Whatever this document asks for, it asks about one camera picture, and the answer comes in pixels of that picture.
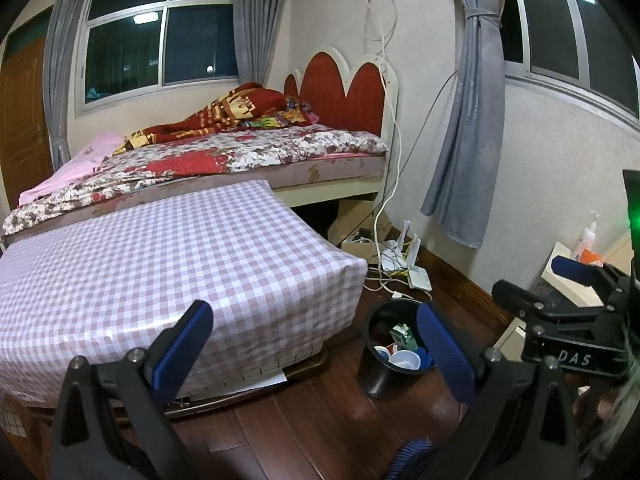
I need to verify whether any blue striped cloth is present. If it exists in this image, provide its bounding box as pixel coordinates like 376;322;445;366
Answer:
385;437;436;480

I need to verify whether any pink checked tablecloth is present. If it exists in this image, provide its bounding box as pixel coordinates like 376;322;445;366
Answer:
0;179;370;412

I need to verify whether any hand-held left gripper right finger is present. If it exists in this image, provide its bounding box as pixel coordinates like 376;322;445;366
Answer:
416;301;584;480

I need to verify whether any white router with antennas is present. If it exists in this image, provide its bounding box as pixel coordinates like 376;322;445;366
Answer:
380;220;424;274

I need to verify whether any flat white modem box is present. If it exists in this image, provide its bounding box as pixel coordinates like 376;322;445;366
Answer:
407;266;434;292

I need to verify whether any pink bed sheet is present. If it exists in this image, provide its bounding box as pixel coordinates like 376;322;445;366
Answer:
19;132;126;206

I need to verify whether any green milk carton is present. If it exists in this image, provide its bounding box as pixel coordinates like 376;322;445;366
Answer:
389;324;420;354

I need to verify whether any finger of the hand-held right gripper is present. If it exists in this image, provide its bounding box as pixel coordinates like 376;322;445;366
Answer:
491;280;610;328
551;255;632;307

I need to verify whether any blue white paper cup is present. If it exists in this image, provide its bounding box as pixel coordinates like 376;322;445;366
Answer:
389;350;421;372

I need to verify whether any white router with cables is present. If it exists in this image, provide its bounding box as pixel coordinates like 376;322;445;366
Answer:
362;0;427;302

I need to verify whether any black trash bin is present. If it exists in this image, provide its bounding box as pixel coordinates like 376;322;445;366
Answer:
357;299;442;401

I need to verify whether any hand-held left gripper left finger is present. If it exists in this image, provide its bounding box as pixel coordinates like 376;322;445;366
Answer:
50;300;216;480

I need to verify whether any floral quilt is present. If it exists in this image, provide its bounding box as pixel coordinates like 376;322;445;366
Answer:
2;125;389;236

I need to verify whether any white framed sliding window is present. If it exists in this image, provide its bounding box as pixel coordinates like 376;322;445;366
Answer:
75;0;241;117

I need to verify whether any red patterned blanket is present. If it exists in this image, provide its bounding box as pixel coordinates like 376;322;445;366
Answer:
112;82;289;156

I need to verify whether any tied grey curtain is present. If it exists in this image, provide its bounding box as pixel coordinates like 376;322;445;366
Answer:
420;0;509;250

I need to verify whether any white bed red headboard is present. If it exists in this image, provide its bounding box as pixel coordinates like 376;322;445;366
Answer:
0;46;401;252

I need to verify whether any brown wooden door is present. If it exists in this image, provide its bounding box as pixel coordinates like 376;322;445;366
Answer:
0;35;54;211

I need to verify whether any thin black cable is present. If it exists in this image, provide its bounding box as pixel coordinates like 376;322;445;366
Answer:
372;70;459;222

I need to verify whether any white storage box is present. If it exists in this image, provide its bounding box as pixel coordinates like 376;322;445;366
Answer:
537;230;634;309

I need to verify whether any colourful cartoon blanket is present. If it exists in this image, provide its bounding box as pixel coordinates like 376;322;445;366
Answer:
250;95;321;131

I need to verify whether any white pump lotion bottle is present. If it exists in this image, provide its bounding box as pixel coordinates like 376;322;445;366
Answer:
575;210;601;261

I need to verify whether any brown cardboard box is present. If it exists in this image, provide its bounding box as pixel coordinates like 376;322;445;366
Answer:
327;200;394;261

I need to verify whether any dark side window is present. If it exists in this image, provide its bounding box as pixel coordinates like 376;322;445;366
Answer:
500;0;640;127

